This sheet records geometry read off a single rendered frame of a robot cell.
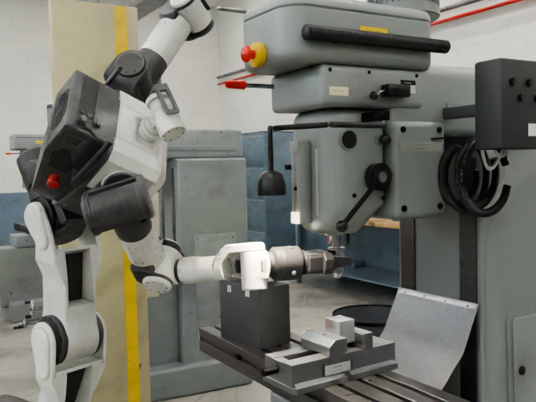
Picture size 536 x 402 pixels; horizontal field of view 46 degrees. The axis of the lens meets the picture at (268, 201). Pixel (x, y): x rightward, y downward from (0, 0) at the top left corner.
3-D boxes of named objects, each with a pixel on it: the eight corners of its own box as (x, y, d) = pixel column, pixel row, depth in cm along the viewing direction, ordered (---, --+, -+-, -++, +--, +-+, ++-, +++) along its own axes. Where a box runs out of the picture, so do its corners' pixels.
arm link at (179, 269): (220, 290, 165) (158, 293, 172) (227, 257, 171) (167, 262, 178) (202, 269, 157) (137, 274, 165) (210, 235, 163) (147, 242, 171)
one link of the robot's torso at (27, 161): (6, 166, 186) (33, 132, 177) (45, 166, 197) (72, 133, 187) (37, 249, 179) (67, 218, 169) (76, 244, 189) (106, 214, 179)
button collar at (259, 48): (259, 65, 150) (259, 39, 150) (247, 68, 156) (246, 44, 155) (266, 65, 151) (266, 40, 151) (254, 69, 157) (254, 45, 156)
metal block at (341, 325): (339, 344, 164) (339, 321, 164) (325, 339, 169) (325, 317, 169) (355, 340, 167) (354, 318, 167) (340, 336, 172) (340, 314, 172)
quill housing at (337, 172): (332, 238, 154) (329, 106, 152) (286, 231, 172) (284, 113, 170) (391, 231, 164) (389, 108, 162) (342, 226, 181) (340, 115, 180)
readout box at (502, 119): (505, 148, 144) (505, 56, 143) (474, 150, 152) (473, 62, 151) (559, 147, 154) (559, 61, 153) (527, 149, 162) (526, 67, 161)
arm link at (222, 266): (258, 241, 158) (210, 246, 163) (260, 277, 157) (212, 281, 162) (268, 242, 164) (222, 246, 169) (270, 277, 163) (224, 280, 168)
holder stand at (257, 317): (260, 349, 191) (258, 284, 189) (220, 335, 208) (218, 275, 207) (290, 342, 198) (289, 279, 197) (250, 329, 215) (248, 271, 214)
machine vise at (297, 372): (294, 396, 151) (293, 351, 151) (261, 379, 164) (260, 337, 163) (400, 368, 170) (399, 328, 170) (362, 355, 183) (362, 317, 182)
